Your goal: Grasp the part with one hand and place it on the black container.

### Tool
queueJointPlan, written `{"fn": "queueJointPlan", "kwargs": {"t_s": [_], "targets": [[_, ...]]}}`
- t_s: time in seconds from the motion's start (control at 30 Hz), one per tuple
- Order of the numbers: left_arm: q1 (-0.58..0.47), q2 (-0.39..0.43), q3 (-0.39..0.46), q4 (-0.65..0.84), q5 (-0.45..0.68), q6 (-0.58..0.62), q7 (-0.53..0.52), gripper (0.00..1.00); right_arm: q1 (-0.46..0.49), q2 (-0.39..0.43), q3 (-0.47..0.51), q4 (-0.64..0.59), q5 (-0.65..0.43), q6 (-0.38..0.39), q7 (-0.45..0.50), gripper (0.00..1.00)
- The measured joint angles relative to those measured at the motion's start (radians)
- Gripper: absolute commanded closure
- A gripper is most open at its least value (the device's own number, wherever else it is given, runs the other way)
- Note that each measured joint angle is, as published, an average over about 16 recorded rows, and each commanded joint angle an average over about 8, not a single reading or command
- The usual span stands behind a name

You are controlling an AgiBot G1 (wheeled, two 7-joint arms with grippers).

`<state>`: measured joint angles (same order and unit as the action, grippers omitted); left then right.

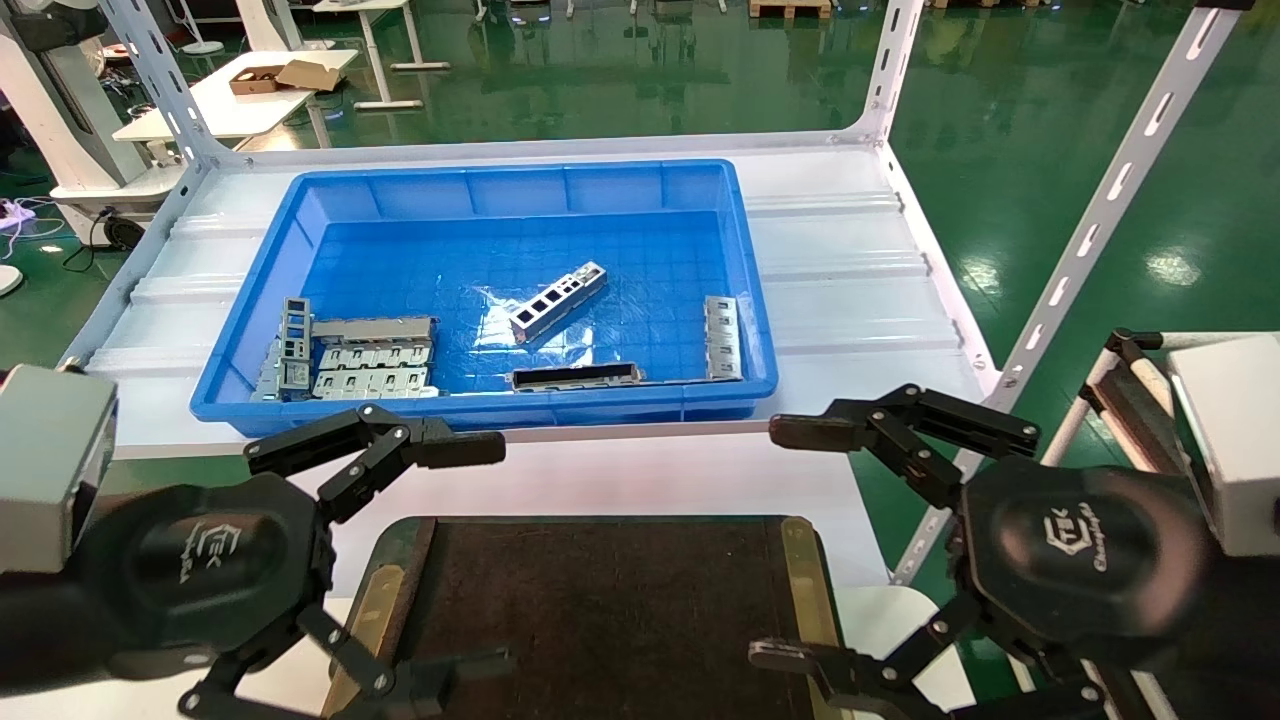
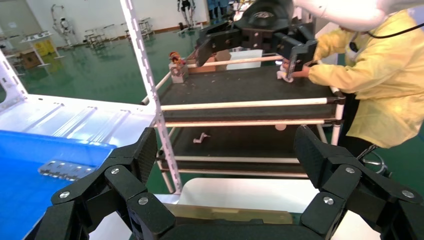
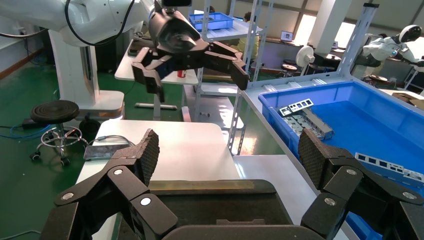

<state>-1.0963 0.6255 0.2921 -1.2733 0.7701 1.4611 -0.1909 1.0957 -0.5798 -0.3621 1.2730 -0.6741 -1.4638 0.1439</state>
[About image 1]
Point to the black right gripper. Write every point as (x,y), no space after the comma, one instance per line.
(1080,560)

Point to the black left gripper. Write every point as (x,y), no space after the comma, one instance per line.
(200,570)

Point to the grey perforated metal part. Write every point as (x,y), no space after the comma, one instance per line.
(555,300)

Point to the flat grey metal part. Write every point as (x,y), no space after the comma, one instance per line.
(370,357)
(370,383)
(375,330)

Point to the long black metal part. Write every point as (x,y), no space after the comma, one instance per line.
(575,377)

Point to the grey part with square holes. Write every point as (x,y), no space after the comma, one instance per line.
(296,330)

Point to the grey slotted metal part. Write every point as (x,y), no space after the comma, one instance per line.
(722,340)

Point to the black tray with brass edges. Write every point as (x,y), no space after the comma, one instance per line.
(600,610)

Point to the thin grey metal plate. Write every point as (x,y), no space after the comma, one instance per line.
(270,375)

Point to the clear plastic film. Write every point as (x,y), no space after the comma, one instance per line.
(497,335)

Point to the white metal shelf rack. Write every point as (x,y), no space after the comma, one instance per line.
(850,260)

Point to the blue plastic bin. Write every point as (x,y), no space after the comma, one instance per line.
(420,195)

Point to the black round wheel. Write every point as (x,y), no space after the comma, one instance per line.
(122,233)

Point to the white background table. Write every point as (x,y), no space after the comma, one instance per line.
(230,115)

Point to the white round floor base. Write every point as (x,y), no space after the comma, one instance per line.
(8,280)

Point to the open cardboard box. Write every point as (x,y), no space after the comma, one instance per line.
(290,76)

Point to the white desk with legs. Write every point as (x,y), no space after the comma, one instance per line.
(372,50)

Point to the white floor stand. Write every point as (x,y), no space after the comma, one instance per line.
(203,46)

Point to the wooden pallet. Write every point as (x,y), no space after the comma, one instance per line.
(790,8)

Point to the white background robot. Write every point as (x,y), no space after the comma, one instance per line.
(60,120)

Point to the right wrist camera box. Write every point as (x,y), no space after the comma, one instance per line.
(1235,440)

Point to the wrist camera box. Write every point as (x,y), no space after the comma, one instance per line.
(45,470)
(1235,440)

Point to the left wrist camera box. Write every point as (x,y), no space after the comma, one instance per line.
(45,470)

